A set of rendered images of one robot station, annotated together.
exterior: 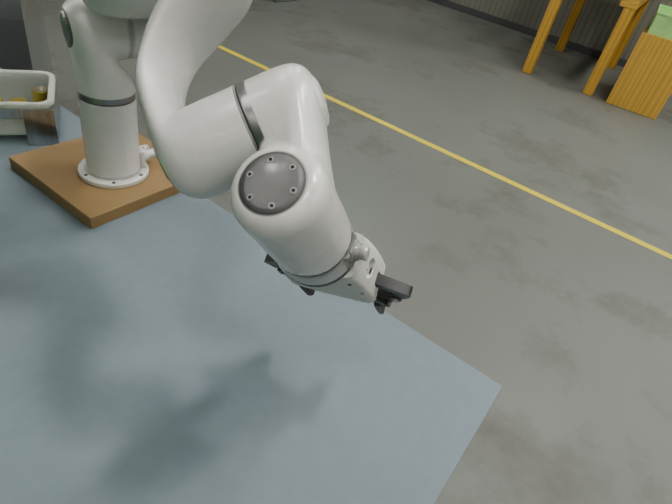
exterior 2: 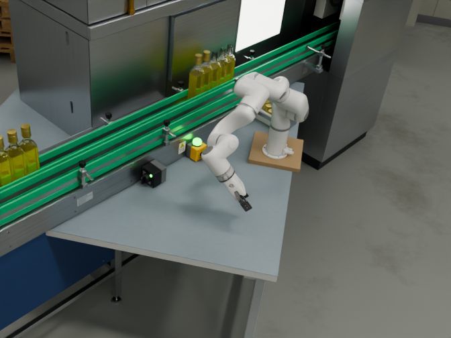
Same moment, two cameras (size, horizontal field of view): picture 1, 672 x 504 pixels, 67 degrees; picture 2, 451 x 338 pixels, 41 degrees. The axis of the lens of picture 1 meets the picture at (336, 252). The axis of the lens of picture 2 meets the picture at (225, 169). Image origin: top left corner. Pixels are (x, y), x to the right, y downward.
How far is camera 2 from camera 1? 2.07 m
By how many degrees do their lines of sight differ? 52
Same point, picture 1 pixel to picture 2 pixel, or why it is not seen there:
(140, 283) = not seen: hidden behind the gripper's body
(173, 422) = (201, 208)
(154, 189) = (276, 163)
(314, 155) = (215, 149)
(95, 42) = (275, 110)
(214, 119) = (214, 137)
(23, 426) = (181, 187)
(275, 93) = (221, 137)
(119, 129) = (274, 137)
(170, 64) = (226, 125)
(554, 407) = not seen: outside the picture
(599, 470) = not seen: outside the picture
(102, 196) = (260, 155)
